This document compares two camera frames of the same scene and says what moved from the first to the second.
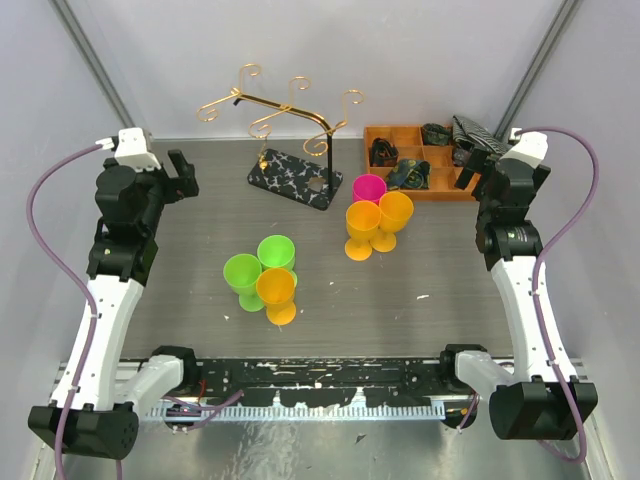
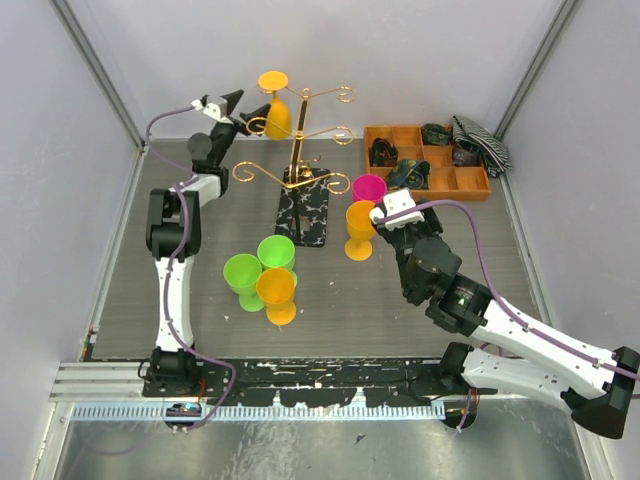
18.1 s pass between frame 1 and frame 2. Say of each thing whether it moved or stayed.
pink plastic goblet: stayed
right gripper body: moved
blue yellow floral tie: stayed
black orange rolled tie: stayed
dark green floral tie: stayed
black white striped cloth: stayed
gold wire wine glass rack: moved
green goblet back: stayed
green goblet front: stayed
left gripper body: moved
